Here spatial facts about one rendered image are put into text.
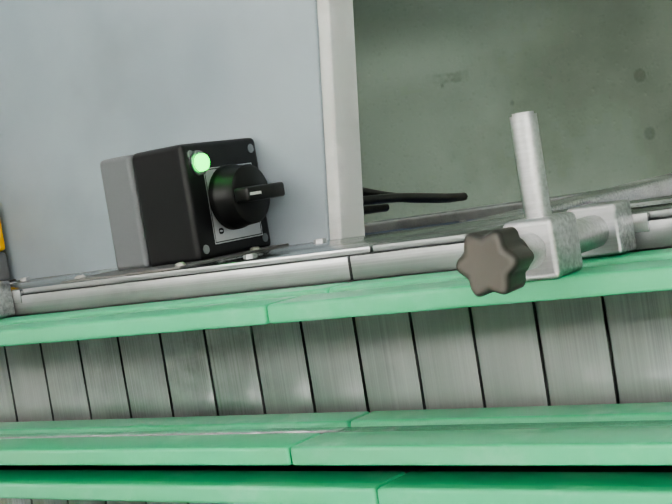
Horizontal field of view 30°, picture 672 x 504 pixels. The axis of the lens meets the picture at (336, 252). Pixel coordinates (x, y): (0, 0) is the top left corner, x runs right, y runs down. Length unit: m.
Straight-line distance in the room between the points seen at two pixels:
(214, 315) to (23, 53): 0.46
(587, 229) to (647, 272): 0.06
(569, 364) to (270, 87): 0.35
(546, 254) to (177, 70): 0.47
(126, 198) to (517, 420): 0.36
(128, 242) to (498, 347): 0.31
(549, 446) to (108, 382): 0.37
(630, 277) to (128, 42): 0.55
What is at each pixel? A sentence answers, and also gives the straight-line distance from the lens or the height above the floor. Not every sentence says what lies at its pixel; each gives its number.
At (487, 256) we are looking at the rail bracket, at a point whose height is 1.01.
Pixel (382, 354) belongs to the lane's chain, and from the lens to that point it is 0.71.
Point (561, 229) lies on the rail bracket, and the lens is 0.55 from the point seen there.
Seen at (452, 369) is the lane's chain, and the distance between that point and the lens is 0.69.
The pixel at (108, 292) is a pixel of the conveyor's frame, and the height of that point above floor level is 0.88.
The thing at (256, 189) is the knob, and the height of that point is 0.81.
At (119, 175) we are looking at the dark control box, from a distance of 0.88.
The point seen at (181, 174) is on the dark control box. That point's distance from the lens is 0.84.
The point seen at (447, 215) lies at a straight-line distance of 1.41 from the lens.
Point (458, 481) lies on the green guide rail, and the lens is 0.61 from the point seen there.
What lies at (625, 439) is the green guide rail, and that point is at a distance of 0.56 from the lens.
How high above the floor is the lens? 1.46
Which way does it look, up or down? 54 degrees down
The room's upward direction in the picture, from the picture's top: 103 degrees counter-clockwise
